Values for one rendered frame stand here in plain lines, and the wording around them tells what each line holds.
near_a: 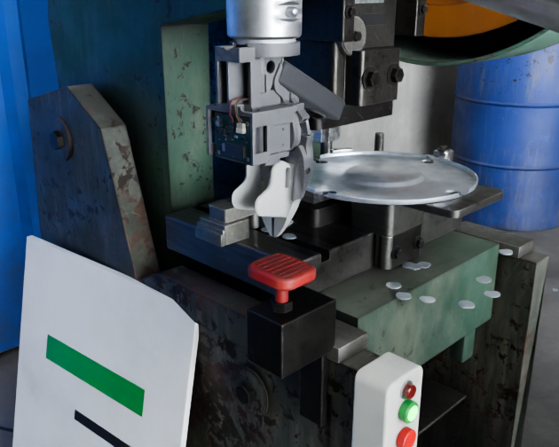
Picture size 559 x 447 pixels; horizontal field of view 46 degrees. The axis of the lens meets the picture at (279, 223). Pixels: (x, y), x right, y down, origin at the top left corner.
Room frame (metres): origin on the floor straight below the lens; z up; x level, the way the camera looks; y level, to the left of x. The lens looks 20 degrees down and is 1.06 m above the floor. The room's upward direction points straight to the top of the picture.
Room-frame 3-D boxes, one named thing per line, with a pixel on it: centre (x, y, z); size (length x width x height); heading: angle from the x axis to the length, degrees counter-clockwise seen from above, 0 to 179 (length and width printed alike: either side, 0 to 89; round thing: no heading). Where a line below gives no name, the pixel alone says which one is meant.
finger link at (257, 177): (0.70, 0.03, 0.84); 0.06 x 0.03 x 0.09; 135
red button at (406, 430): (0.68, -0.16, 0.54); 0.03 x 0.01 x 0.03; 135
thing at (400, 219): (0.98, -0.20, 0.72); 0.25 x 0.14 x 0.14; 45
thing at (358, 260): (1.10, -0.07, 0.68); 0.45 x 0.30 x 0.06; 135
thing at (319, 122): (1.10, -0.07, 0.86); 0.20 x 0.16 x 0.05; 135
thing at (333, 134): (1.09, -0.08, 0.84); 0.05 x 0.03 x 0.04; 135
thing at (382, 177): (1.01, -0.16, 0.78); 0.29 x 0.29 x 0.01
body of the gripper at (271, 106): (0.69, 0.02, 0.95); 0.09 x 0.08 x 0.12; 135
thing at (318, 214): (1.10, -0.07, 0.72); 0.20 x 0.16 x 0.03; 135
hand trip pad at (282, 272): (0.70, 0.00, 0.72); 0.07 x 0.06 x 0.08; 45
